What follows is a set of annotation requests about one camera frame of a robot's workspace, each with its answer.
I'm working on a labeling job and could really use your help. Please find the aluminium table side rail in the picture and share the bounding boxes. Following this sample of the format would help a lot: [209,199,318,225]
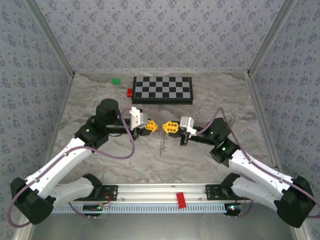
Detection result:
[245,71,278,171]
[46,72,77,173]

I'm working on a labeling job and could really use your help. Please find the pale blue slotted cable duct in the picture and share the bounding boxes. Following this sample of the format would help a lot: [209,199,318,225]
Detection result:
[51,202,227,214]

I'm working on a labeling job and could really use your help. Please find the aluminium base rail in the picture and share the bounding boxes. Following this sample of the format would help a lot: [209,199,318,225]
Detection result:
[52,182,278,203]

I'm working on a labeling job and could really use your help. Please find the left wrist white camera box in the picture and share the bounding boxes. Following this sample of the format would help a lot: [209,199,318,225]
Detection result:
[129,106,150,131]

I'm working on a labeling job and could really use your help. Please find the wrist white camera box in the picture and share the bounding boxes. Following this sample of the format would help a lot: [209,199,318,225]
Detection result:
[129,106,150,131]
[179,115,198,137]

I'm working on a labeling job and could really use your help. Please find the black grey chessboard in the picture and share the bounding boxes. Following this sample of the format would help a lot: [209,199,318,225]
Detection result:
[131,76,195,105]

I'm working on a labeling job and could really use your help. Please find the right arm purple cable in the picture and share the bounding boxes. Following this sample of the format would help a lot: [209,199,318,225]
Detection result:
[196,107,320,220]

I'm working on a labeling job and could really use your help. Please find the aluminium frame post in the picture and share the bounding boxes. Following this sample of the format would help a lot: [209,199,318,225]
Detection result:
[24,0,76,77]
[246,0,298,76]

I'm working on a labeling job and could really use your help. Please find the long red toy brick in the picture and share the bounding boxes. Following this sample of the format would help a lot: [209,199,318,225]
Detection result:
[176,192,188,209]

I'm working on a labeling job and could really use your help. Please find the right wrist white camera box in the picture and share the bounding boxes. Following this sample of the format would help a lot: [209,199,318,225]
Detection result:
[179,115,198,137]

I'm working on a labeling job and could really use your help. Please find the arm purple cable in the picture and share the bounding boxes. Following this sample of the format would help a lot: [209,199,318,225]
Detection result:
[6,107,137,228]
[196,107,320,220]

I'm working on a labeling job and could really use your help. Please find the clear plastic bag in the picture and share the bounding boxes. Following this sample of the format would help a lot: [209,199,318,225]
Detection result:
[158,128,170,157]

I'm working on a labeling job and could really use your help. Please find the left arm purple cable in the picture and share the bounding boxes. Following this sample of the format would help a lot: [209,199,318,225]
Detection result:
[6,107,137,228]

